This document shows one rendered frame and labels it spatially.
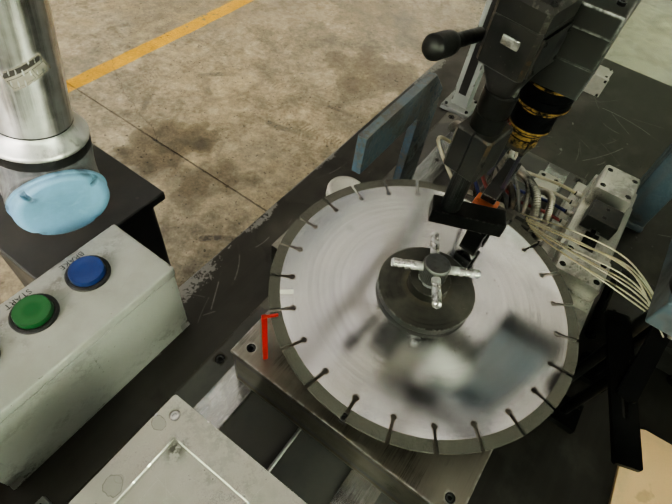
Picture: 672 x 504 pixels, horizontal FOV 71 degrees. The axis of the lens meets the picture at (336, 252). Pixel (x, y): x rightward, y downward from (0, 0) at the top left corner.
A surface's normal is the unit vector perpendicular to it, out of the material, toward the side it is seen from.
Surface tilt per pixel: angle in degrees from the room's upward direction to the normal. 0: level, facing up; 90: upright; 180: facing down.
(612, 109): 0
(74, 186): 98
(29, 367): 0
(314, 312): 0
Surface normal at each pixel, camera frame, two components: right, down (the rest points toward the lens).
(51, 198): 0.55, 0.77
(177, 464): 0.11, -0.59
